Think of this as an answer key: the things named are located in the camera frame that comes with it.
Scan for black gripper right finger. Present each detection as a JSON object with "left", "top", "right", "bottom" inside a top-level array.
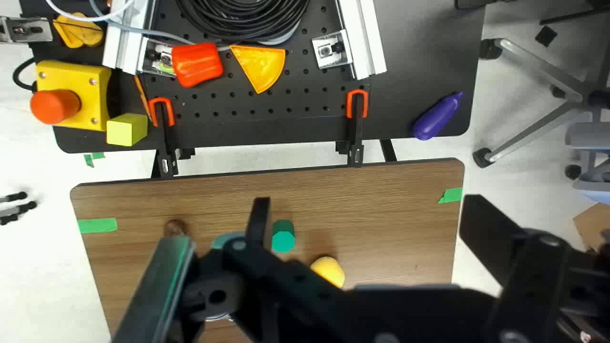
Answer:
[{"left": 459, "top": 195, "right": 610, "bottom": 343}]

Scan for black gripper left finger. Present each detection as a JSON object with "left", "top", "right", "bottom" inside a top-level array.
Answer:
[{"left": 112, "top": 237, "right": 194, "bottom": 343}]

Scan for brown pot lid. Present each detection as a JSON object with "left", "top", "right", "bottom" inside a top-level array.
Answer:
[{"left": 164, "top": 220, "right": 189, "bottom": 237}]

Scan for green tape strip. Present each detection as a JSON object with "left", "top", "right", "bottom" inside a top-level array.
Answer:
[{"left": 78, "top": 218, "right": 118, "bottom": 235}]

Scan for green tape corner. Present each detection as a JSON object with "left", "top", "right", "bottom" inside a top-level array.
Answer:
[{"left": 438, "top": 188, "right": 463, "bottom": 205}]

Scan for green cylinder block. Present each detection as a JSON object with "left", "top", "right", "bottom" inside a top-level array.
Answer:
[{"left": 271, "top": 220, "right": 297, "bottom": 254}]

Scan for orange black clamp left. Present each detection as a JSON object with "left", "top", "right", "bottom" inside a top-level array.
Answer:
[{"left": 149, "top": 98, "right": 194, "bottom": 180}]

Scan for orange black clamp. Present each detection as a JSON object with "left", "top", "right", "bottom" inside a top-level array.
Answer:
[
  {"left": 336, "top": 88, "right": 370, "bottom": 167},
  {"left": 149, "top": 98, "right": 194, "bottom": 180}
]

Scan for yellow ball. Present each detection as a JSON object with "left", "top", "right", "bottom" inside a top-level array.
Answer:
[{"left": 311, "top": 256, "right": 345, "bottom": 289}]

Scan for yellow-green cube block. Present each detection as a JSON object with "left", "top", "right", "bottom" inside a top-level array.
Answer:
[{"left": 107, "top": 113, "right": 149, "bottom": 148}]

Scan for purple toy eggplant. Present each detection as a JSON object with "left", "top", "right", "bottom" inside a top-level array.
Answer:
[{"left": 414, "top": 92, "right": 463, "bottom": 142}]

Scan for yellow box red button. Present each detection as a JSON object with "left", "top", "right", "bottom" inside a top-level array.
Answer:
[{"left": 31, "top": 62, "right": 111, "bottom": 132}]

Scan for grey office chair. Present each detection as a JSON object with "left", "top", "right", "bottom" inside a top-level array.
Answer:
[{"left": 469, "top": 0, "right": 608, "bottom": 188}]

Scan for black perforated board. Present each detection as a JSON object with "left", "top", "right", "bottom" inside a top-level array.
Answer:
[{"left": 17, "top": 0, "right": 488, "bottom": 155}]

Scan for orange black clamp right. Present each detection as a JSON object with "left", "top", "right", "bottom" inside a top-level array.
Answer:
[{"left": 336, "top": 88, "right": 370, "bottom": 167}]

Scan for orange toy pepper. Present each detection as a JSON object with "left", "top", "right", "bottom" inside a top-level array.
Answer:
[{"left": 172, "top": 43, "right": 225, "bottom": 88}]

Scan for orange wedge slice toy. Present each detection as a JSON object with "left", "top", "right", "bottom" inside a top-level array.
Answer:
[{"left": 231, "top": 45, "right": 286, "bottom": 94}]

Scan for yellow toy piece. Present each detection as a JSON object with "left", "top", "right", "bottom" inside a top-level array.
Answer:
[{"left": 51, "top": 14, "right": 103, "bottom": 50}]

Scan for aluminium rail left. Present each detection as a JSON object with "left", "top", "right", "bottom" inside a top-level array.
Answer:
[{"left": 103, "top": 0, "right": 156, "bottom": 75}]

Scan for aluminium rail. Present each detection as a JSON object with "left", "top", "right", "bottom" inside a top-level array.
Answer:
[
  {"left": 103, "top": 0, "right": 156, "bottom": 75},
  {"left": 311, "top": 0, "right": 387, "bottom": 81}
]

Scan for aluminium rail right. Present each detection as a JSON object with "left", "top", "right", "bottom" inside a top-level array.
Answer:
[{"left": 311, "top": 0, "right": 387, "bottom": 81}]

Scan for coiled black cable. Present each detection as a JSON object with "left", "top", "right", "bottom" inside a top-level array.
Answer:
[{"left": 173, "top": 0, "right": 318, "bottom": 45}]

